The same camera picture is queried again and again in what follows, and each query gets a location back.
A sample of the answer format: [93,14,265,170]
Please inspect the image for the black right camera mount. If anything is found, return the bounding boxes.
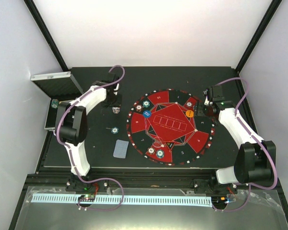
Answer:
[203,85,225,105]

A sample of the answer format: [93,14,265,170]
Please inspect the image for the yellow big blind button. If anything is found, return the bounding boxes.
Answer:
[185,110,194,118]

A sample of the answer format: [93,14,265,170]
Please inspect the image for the green chips in case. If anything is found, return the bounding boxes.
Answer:
[50,99,59,109]

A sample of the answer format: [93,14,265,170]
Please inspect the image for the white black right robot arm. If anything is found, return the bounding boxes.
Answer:
[194,101,278,193]

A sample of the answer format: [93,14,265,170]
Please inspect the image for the white blue chip stack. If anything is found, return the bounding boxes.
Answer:
[112,107,120,114]

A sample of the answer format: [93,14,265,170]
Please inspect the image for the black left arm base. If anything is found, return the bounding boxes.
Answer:
[66,176,98,193]

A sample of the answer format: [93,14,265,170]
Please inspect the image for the blue playing card deck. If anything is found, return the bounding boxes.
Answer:
[113,139,129,159]

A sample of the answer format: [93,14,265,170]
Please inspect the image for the white slotted cable duct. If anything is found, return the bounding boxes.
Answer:
[31,194,212,207]

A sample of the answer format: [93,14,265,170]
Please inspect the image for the aluminium poker case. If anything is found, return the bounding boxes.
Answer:
[30,71,84,130]

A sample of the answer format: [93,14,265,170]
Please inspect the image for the green blue chip stack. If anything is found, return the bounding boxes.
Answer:
[111,127,119,134]

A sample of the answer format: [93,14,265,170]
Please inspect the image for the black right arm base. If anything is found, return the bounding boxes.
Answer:
[192,176,221,194]

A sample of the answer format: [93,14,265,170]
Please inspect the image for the blue small blind button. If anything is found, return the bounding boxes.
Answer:
[143,110,151,118]

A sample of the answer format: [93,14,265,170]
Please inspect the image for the round red black poker mat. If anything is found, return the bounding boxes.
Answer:
[126,89,216,166]

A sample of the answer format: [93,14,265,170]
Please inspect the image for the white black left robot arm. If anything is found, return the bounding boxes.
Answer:
[55,81,122,191]

